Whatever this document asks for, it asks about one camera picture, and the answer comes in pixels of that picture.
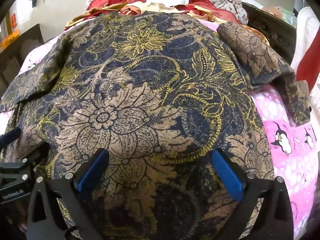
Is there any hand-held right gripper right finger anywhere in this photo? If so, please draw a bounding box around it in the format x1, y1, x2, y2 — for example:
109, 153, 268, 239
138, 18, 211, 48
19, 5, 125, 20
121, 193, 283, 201
211, 148, 294, 240

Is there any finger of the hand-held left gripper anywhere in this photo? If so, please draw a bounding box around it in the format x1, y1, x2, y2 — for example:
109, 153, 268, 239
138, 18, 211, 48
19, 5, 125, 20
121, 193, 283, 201
14, 141, 50, 172
0, 127, 22, 147

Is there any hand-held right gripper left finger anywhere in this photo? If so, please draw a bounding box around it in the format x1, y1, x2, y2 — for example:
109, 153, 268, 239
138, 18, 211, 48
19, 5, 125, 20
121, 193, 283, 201
26, 148, 110, 240

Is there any dark floral patterned shirt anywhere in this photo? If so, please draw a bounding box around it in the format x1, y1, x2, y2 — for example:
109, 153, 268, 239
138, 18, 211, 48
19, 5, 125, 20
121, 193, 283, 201
0, 12, 312, 240

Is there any pink penguin print blanket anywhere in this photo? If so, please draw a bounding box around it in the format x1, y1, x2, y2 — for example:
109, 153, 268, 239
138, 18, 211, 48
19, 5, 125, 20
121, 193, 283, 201
0, 21, 320, 240

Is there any orange box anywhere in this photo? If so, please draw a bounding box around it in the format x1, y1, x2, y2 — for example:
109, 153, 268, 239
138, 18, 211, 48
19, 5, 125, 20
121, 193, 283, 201
0, 12, 20, 50

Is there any white and red garment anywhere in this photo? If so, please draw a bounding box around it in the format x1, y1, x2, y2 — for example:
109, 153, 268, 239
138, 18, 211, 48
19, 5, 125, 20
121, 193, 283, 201
290, 6, 320, 93

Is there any dark wooden headboard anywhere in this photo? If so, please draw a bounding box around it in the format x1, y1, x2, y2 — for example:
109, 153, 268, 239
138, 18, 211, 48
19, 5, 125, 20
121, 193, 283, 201
241, 2, 298, 65

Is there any red heart-shaped ruffled pillow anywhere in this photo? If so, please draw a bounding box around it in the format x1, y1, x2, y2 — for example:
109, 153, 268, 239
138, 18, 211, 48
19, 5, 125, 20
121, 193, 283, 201
89, 0, 147, 10

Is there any red and gold blanket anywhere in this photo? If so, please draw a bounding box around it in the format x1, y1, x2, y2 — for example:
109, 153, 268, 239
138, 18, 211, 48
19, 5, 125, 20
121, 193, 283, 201
65, 1, 218, 30

